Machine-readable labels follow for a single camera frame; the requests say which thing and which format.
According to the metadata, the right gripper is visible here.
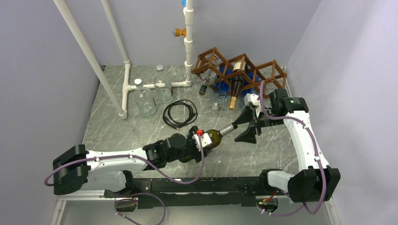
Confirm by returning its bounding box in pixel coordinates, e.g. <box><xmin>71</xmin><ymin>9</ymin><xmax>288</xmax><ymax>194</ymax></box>
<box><xmin>234</xmin><ymin>105</ymin><xmax>284</xmax><ymax>143</ymax></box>

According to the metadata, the dark green wine bottle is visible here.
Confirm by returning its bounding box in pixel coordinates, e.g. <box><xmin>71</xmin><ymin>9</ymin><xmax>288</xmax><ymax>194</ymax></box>
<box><xmin>178</xmin><ymin>123</ymin><xmax>238</xmax><ymax>163</ymax></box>

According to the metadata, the brown gold-capped wine bottle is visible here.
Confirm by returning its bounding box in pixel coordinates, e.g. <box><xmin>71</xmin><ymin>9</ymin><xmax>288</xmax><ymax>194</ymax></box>
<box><xmin>229</xmin><ymin>59</ymin><xmax>247</xmax><ymax>110</ymax></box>

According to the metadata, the clear glass bottle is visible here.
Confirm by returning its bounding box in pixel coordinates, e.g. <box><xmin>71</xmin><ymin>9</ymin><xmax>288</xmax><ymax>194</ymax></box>
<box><xmin>134</xmin><ymin>78</ymin><xmax>157</xmax><ymax>116</ymax></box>
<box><xmin>153</xmin><ymin>65</ymin><xmax>174</xmax><ymax>103</ymax></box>

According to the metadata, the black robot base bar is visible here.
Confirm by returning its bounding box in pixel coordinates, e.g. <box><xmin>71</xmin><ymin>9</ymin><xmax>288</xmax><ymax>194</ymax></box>
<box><xmin>104</xmin><ymin>176</ymin><xmax>288</xmax><ymax>210</ymax></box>

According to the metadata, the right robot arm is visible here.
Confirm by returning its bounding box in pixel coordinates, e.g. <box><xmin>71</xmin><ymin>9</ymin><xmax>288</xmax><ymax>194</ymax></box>
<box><xmin>235</xmin><ymin>89</ymin><xmax>341</xmax><ymax>203</ymax></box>

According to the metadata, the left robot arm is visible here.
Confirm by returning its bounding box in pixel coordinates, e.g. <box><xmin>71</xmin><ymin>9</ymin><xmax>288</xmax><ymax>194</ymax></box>
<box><xmin>45</xmin><ymin>126</ymin><xmax>213</xmax><ymax>197</ymax></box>

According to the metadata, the blue label clear bottle left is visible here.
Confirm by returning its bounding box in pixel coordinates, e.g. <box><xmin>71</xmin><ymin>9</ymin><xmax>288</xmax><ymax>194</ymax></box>
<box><xmin>210</xmin><ymin>81</ymin><xmax>230</xmax><ymax>110</ymax></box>

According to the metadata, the brown wooden wine rack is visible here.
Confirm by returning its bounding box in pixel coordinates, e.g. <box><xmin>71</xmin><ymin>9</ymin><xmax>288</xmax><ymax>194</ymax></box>
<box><xmin>192</xmin><ymin>47</ymin><xmax>287</xmax><ymax>92</ymax></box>

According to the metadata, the dark bottle black cap left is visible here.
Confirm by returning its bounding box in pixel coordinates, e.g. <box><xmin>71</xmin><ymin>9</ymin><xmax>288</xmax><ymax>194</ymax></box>
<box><xmin>199</xmin><ymin>66</ymin><xmax>217</xmax><ymax>96</ymax></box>

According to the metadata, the orange valve fitting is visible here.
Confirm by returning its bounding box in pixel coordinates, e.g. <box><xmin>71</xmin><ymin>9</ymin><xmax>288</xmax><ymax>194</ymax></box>
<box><xmin>173</xmin><ymin>28</ymin><xmax>187</xmax><ymax>38</ymax></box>

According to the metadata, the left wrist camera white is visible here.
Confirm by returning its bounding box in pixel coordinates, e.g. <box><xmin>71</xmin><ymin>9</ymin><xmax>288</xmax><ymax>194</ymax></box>
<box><xmin>193</xmin><ymin>129</ymin><xmax>213</xmax><ymax>149</ymax></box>

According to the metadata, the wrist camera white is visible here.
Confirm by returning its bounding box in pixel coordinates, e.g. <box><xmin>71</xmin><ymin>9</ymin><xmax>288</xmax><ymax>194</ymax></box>
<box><xmin>244</xmin><ymin>93</ymin><xmax>261</xmax><ymax>108</ymax></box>
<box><xmin>193</xmin><ymin>129</ymin><xmax>213</xmax><ymax>149</ymax></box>

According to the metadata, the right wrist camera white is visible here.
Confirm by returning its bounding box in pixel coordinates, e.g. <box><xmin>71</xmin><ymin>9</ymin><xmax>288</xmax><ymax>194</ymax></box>
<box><xmin>244</xmin><ymin>93</ymin><xmax>261</xmax><ymax>108</ymax></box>

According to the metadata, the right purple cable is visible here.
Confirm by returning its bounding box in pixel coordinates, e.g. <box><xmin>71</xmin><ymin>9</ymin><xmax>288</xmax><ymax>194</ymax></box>
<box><xmin>256</xmin><ymin>81</ymin><xmax>327</xmax><ymax>218</ymax></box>

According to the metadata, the coiled black cable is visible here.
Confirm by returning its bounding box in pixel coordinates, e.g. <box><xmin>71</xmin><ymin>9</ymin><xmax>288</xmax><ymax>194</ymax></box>
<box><xmin>162</xmin><ymin>99</ymin><xmax>199</xmax><ymax>131</ymax></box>

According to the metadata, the white PVC pipe frame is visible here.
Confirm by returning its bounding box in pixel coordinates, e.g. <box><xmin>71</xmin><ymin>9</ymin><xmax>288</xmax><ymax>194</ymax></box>
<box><xmin>54</xmin><ymin>0</ymin><xmax>194</xmax><ymax>120</ymax></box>

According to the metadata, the aluminium rail frame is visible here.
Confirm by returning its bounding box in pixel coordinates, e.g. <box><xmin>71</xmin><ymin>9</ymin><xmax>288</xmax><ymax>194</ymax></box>
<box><xmin>49</xmin><ymin>177</ymin><xmax>339</xmax><ymax>225</ymax></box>

